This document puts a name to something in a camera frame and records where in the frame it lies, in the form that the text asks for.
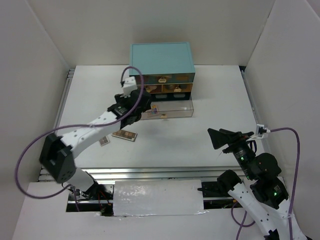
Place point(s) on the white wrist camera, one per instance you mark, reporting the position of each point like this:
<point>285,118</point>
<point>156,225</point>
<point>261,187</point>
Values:
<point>261,132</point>
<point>128,85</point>

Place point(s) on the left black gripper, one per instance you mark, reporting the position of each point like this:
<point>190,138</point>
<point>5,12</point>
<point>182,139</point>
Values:
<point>120,98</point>

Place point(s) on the brown eyeshadow palette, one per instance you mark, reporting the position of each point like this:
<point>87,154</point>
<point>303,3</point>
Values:
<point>125,135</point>

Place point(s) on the teal drawer organizer box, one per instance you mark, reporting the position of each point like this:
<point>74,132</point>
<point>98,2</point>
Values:
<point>167,72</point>

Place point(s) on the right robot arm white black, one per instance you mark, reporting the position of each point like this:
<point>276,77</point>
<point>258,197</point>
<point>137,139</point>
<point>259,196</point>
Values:
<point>267,200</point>

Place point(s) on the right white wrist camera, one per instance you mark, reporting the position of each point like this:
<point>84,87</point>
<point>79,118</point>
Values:
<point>261,132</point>

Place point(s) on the colourful square eyeshadow palette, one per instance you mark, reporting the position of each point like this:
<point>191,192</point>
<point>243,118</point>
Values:
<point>154,111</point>

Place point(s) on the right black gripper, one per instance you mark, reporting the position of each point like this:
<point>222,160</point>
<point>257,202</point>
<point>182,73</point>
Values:
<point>232,138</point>

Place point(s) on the aluminium rail frame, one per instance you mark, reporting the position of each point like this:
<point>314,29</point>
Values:
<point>165,148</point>

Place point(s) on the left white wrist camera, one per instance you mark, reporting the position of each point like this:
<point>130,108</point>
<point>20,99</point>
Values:
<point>128,85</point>

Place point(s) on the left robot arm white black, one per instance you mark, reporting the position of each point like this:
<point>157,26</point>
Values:
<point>60,151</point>

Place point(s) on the pink eyeshadow palette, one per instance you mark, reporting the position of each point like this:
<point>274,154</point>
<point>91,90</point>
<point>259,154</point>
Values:
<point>104,141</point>

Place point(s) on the white tape sheet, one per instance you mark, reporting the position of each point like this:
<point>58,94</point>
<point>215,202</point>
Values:
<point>157,198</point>

